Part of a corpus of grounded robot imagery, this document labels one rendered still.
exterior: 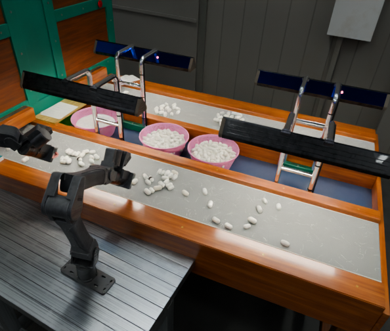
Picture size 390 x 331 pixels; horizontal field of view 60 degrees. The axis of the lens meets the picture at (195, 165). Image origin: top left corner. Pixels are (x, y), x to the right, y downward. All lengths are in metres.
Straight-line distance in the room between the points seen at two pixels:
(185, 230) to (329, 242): 0.55
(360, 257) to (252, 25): 2.42
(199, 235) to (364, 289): 0.57
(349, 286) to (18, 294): 1.10
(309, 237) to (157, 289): 0.61
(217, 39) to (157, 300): 2.73
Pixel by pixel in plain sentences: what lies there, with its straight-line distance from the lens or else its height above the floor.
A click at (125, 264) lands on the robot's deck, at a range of 1.33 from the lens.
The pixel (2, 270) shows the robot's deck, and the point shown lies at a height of 0.67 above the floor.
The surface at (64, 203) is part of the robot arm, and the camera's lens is 0.99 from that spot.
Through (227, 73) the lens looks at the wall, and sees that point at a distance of 3.55.
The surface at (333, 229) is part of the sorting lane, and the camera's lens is 1.47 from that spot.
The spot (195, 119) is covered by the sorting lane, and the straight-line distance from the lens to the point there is 2.03.
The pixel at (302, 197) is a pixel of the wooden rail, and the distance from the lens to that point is 1.53.
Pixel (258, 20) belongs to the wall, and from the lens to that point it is 3.31.
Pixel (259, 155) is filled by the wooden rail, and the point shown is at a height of 0.71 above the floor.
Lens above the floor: 1.72
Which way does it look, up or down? 36 degrees down
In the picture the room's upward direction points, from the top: 3 degrees clockwise
